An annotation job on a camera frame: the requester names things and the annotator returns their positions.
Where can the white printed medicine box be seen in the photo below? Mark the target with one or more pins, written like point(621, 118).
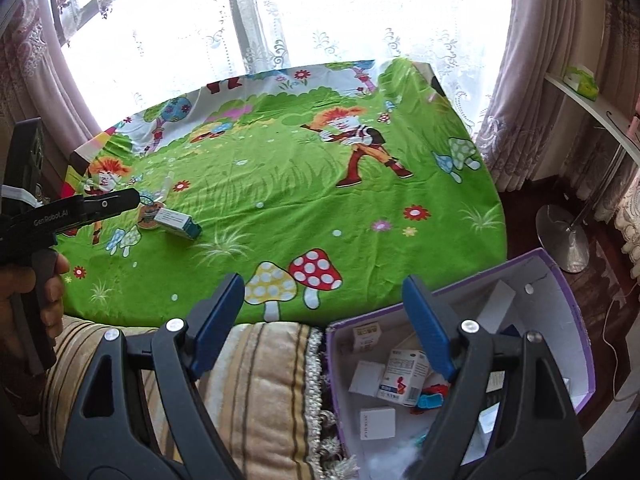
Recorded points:
point(405, 377)

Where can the striped plush cushion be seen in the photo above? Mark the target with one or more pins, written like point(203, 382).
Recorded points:
point(260, 385)

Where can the white box with teal end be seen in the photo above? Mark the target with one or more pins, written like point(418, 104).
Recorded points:
point(172, 220)

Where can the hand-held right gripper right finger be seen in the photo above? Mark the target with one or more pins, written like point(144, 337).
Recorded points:
point(430, 330)

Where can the person's left hand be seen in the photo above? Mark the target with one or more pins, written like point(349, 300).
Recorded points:
point(15, 300)

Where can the white lace curtain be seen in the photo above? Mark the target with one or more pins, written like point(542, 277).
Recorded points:
point(325, 35)

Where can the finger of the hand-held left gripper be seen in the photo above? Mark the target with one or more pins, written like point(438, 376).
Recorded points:
point(112, 204)

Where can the cream patterned lace curtain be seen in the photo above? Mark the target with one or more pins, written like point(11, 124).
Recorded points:
point(627, 230)

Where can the purple cardboard box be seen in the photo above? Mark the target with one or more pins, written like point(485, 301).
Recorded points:
point(550, 320)

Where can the green tissue box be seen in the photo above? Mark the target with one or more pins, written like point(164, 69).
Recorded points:
point(582, 84)

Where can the green cartoon printed sheet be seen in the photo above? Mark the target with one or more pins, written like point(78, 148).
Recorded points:
point(280, 185)

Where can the pink curtain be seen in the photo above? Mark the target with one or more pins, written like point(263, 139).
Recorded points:
point(30, 60)
point(530, 60)

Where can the small white orange-print box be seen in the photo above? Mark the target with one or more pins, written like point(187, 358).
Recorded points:
point(365, 337)

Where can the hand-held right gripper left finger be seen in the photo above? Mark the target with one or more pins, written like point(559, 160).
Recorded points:
point(220, 320)

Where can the round-top card package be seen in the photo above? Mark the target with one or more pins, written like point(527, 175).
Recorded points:
point(148, 215)

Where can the white metal shelf stand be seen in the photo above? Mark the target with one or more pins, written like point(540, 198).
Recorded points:
point(595, 102)

